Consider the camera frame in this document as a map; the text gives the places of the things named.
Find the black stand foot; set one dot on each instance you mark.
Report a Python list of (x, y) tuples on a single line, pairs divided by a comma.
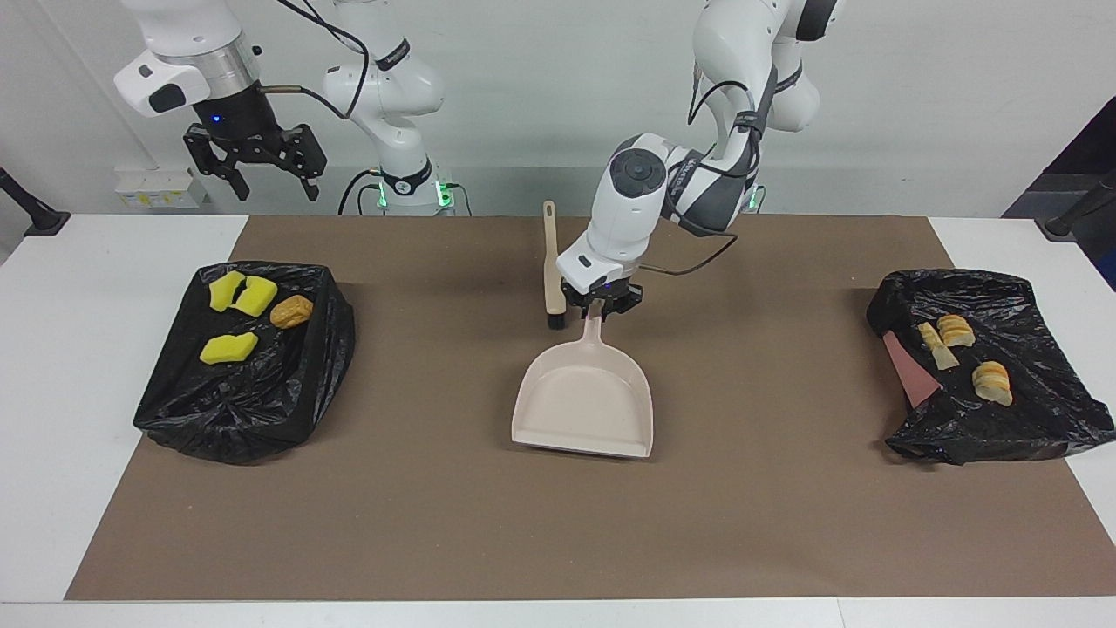
[(35, 218), (1081, 214)]

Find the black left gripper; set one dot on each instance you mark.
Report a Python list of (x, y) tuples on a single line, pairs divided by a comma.
[(602, 295)]

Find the beige plastic dustpan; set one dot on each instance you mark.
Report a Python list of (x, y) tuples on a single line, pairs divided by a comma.
[(584, 410)]

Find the white box on floor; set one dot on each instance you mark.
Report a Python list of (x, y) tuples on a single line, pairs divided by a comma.
[(161, 187)]

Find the brown bread roll toy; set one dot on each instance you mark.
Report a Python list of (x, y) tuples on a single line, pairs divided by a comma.
[(291, 311)]

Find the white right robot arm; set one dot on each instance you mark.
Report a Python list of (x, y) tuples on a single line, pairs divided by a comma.
[(187, 35)]

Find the pink bin with black bag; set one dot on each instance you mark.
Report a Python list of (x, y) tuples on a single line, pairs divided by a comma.
[(1037, 419)]

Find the brown table mat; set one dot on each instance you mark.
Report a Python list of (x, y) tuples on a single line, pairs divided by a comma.
[(436, 523)]

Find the black bag lined bin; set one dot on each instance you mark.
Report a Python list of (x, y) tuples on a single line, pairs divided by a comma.
[(244, 410)]

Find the orange striped croissant piece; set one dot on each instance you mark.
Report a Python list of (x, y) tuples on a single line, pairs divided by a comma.
[(992, 384)]

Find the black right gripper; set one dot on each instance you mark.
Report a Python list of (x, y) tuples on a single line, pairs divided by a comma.
[(240, 122)]

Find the pale pastry piece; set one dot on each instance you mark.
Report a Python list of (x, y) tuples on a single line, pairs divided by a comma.
[(935, 347), (956, 331)]

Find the green and yellow sponge piece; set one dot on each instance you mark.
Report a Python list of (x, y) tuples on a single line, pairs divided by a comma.
[(257, 296)]

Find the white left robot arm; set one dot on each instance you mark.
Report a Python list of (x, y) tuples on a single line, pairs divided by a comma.
[(632, 201)]

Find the beige hand brush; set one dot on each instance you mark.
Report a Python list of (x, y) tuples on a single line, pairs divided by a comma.
[(553, 279)]

